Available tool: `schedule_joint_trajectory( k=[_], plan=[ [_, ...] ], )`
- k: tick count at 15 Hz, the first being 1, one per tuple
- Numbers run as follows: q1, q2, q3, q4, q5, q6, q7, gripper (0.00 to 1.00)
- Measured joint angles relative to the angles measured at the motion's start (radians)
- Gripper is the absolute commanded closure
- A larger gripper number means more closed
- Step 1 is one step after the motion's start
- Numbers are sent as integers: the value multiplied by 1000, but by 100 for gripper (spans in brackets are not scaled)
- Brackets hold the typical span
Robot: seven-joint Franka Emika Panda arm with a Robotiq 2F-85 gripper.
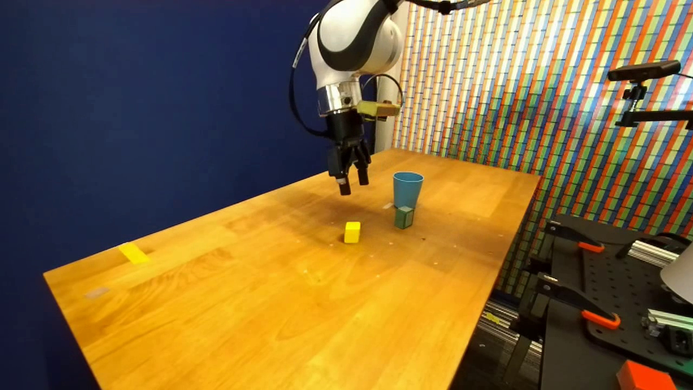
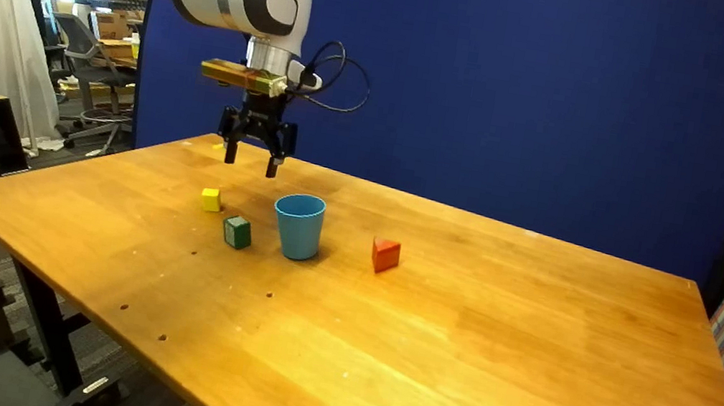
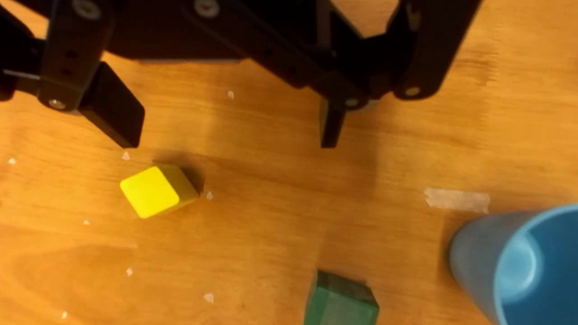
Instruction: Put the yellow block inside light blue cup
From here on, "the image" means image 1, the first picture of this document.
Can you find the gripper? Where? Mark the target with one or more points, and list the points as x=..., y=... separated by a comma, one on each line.
x=345, y=130

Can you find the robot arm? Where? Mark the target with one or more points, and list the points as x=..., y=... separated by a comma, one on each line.
x=346, y=32

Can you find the light blue cup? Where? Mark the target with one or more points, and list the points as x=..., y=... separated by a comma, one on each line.
x=407, y=189

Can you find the yellow block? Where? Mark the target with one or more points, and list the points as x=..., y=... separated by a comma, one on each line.
x=352, y=232

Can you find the green block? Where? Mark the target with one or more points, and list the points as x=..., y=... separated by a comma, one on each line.
x=404, y=217

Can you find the orange block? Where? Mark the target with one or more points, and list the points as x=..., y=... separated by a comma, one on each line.
x=645, y=377

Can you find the white pillar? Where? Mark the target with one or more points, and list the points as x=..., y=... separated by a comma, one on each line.
x=387, y=97

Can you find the yellow tape strip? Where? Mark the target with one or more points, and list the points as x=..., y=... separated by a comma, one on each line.
x=133, y=253

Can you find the black orange clamp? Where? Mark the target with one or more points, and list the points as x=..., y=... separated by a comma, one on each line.
x=579, y=303
x=574, y=238

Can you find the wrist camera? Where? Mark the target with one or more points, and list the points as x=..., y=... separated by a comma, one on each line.
x=378, y=109

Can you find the camera on mount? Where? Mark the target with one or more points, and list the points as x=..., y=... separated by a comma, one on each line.
x=647, y=89

